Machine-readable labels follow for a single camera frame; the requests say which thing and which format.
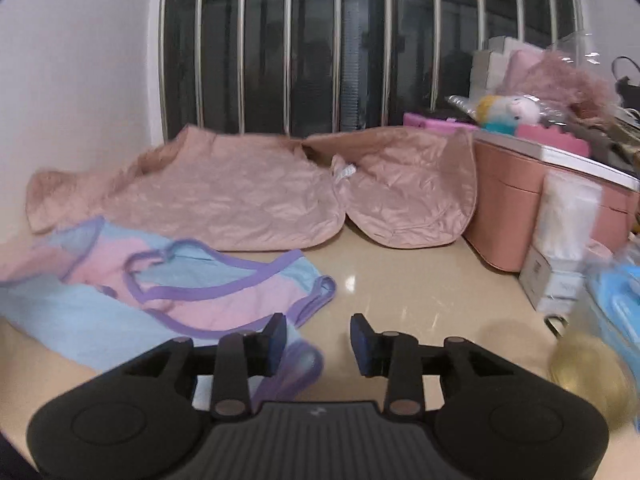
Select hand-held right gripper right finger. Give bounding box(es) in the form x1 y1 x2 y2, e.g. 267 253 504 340
350 312 516 418

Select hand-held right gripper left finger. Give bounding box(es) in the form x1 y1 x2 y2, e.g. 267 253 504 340
122 312 288 418

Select pink blue garment purple trim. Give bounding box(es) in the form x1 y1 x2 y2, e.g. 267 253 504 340
0 216 338 413

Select pink quilted jacket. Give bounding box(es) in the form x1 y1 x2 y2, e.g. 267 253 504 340
25 124 478 252

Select small white box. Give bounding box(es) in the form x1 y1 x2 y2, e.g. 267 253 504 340
518 247 586 313

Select pink storage box white lid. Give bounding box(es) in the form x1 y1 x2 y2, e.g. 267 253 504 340
462 130 640 273

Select golden round lid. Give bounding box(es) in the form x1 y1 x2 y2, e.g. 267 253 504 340
547 332 638 427

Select magenta flat box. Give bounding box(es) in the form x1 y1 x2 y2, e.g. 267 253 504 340
402 112 481 134

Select white tissue pack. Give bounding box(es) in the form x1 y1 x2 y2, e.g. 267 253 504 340
532 170 603 261

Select blue plastic packet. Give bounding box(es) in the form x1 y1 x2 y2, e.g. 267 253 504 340
585 255 640 367

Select yellow teal plush toy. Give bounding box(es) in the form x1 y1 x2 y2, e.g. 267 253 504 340
472 94 543 136

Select pink wavy foam block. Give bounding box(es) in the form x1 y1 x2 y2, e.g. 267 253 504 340
515 124 591 158

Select stack of white boxes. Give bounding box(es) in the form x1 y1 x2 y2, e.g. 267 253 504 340
470 35 526 99

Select metal window grille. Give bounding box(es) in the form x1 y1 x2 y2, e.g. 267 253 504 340
159 0 601 137

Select pink bag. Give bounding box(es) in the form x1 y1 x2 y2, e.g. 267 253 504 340
505 42 551 96

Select pink fluffy item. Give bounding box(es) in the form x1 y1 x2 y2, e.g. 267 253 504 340
530 52 617 117

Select black handbag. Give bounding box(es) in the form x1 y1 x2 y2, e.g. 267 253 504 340
610 55 640 107

